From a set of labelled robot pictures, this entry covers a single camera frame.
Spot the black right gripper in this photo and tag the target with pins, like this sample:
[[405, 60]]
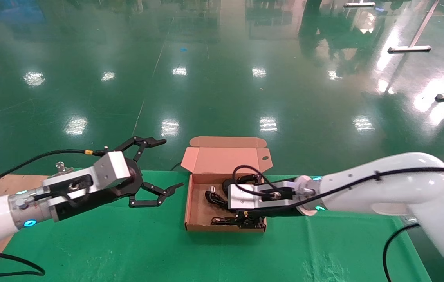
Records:
[[226, 190]]

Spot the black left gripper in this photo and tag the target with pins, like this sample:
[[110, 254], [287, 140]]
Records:
[[134, 180]]

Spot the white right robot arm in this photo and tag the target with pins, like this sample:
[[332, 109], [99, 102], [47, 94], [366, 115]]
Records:
[[402, 184]]

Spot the open brown cardboard box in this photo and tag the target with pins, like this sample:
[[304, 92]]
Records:
[[206, 162]]

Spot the green table cloth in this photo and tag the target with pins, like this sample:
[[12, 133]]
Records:
[[167, 250]]

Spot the silver binder clip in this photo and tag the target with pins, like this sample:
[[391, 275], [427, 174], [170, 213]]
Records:
[[62, 167]]

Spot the white metal floor bar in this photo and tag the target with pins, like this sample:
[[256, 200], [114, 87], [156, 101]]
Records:
[[359, 4]]

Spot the white metal table leg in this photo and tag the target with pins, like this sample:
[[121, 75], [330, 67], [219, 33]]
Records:
[[417, 35]]

